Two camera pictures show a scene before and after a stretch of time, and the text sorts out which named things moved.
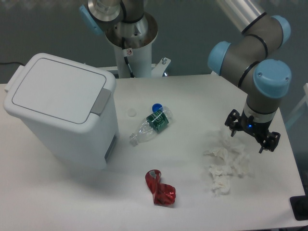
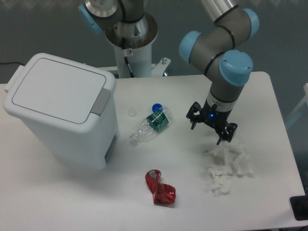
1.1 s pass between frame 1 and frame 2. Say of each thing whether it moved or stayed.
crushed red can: stayed
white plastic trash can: stayed
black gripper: moved
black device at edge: stayed
